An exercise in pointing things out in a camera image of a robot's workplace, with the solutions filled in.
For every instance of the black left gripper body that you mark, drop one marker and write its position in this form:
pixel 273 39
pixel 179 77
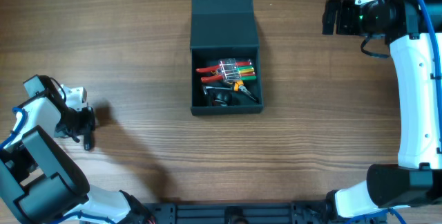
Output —
pixel 87 124

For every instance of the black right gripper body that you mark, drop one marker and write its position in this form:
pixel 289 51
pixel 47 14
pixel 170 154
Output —
pixel 345 16

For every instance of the dark green box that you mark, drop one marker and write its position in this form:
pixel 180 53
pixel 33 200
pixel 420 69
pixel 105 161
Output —
pixel 224 29

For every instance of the black orange needle-nose pliers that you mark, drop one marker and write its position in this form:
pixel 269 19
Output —
pixel 240 87

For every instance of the red handled pruning shears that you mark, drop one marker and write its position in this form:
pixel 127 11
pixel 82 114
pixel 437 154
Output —
pixel 210 74

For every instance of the chrome socket wrench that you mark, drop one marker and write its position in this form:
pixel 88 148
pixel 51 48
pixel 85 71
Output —
pixel 206 89

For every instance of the black tape measure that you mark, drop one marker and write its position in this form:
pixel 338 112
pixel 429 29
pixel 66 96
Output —
pixel 221 98

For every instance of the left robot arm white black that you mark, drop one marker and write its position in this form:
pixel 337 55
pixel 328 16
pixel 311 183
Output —
pixel 40 183

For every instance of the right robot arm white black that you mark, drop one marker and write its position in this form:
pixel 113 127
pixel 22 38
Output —
pixel 412 31

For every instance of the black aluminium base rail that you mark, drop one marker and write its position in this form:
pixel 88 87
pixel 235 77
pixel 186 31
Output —
pixel 297 212

